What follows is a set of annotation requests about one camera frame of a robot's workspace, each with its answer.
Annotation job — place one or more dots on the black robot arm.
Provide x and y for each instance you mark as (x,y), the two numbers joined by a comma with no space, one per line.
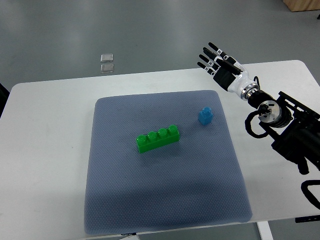
(294,127)

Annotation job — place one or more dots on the upper metal floor plate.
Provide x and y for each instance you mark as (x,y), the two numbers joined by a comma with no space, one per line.
(106,57)

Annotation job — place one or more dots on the wooden box corner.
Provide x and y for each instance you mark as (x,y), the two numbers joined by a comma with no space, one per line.
(302,5)

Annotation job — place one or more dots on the white table leg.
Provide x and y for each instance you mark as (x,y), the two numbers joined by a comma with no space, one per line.
(264,230)

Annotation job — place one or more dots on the small blue block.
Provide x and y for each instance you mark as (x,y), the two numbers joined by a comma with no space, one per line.
(205,116)

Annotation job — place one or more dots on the blue-grey foam mat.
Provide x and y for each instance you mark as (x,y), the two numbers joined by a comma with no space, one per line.
(196,181)

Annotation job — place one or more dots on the black object at left edge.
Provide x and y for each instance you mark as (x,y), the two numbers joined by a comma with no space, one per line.
(4,95)

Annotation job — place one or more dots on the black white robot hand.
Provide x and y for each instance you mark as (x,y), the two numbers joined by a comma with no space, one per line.
(227,72)

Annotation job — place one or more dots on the long green block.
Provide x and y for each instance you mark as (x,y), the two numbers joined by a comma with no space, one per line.
(157,139)

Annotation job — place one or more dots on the black table control panel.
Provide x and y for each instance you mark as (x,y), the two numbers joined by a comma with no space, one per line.
(307,219)

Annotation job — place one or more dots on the black loop at right edge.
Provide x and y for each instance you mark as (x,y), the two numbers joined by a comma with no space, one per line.
(308,194)

